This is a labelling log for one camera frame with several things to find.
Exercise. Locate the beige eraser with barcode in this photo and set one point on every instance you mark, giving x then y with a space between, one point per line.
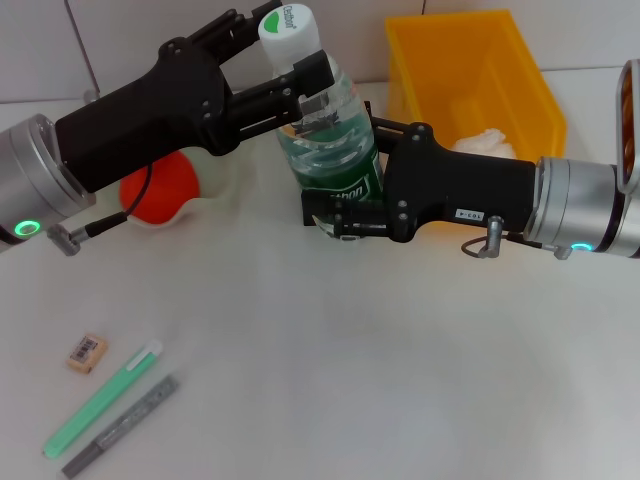
86 354

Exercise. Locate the green glass fruit plate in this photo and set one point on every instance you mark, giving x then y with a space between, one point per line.
225 175

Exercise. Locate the mint green pen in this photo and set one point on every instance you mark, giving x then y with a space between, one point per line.
100 405

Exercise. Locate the clear green-label water bottle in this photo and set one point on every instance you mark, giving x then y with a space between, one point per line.
330 150

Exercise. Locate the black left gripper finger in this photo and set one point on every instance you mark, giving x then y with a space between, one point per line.
315 75

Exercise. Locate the grey marker pen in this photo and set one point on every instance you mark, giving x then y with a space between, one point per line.
130 417

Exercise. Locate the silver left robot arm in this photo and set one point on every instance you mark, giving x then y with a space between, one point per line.
30 170

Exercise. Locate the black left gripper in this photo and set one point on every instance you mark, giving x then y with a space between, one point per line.
150 120

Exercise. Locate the white paper ball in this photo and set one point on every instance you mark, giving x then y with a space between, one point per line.
487 142

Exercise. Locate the right gripper silver plug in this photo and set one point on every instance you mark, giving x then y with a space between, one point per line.
492 237

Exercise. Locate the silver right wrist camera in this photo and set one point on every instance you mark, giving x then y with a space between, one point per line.
630 125

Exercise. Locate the yellow plastic bin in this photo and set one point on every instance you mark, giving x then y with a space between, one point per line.
475 75

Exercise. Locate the left gripper silver plug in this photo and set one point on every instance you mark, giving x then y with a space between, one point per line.
91 96

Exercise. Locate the gripper silver plug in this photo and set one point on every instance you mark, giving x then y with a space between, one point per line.
91 96
492 237

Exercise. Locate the black mesh pen holder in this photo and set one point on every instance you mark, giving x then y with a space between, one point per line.
370 111

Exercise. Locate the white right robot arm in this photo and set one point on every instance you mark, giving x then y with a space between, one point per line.
580 205

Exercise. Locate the red-orange toy orange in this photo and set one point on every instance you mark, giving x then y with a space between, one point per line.
170 192

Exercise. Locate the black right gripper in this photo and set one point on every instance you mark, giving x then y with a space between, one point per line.
450 190

